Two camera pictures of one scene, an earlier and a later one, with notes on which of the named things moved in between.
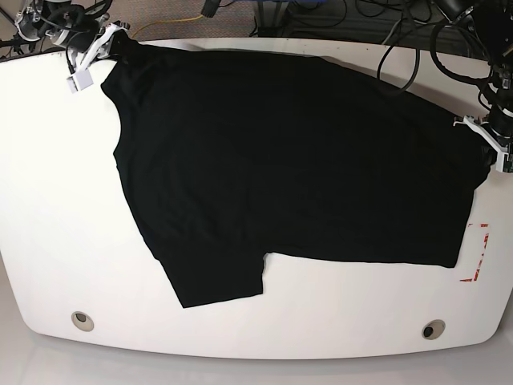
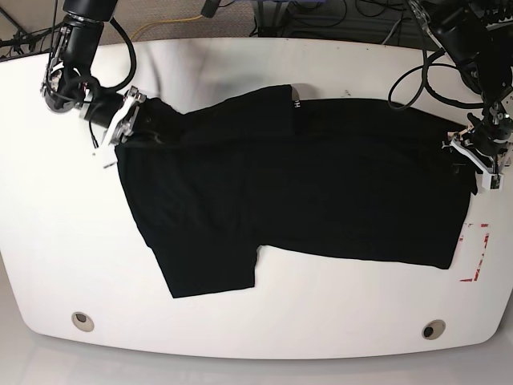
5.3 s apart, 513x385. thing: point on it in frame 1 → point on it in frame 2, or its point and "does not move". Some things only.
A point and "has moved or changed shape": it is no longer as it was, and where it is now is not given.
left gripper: [70, 27] → [115, 111]
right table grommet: [433, 329] does not move
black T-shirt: [227, 156] has moved or changed shape
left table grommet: [82, 321] does not move
